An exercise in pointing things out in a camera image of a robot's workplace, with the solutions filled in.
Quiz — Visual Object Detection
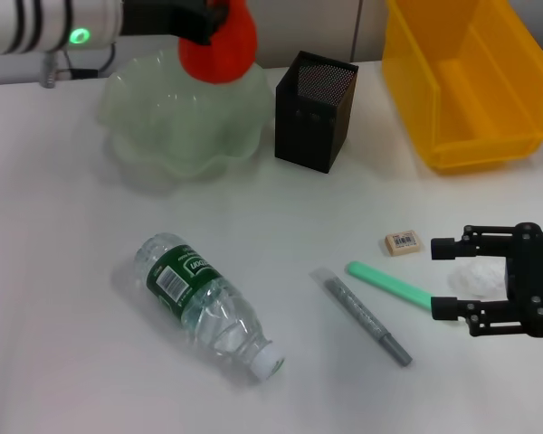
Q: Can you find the beige eraser with barcode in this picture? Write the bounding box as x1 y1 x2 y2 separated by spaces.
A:
384 230 423 258

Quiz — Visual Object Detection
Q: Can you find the left gripper cable with plug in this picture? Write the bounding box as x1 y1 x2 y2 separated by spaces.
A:
42 42 119 90

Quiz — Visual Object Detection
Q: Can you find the mint green pen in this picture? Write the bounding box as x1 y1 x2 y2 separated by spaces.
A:
346 260 435 313

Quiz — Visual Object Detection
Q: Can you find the black mesh pen holder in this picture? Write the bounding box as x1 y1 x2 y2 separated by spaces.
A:
274 50 359 175

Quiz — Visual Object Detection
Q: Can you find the translucent wavy glass fruit bowl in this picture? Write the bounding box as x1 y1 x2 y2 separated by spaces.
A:
94 52 272 182

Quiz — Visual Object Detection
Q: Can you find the white paper ball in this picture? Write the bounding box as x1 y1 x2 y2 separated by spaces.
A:
447 257 508 298

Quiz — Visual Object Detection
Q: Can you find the grey marker pen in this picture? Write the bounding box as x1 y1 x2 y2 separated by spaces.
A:
310 267 413 367

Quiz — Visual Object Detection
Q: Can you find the yellow plastic bin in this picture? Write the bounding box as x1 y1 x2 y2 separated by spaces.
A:
381 0 543 175

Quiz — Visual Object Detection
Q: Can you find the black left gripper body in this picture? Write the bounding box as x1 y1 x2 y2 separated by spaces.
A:
119 0 209 38

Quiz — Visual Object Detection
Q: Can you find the red-orange toy orange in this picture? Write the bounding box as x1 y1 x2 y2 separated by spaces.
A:
178 0 258 86

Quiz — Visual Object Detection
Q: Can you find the clear bottle with green label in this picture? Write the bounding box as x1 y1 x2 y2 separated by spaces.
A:
133 232 285 381

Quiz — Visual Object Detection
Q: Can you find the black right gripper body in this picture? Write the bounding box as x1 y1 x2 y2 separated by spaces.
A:
504 221 543 339

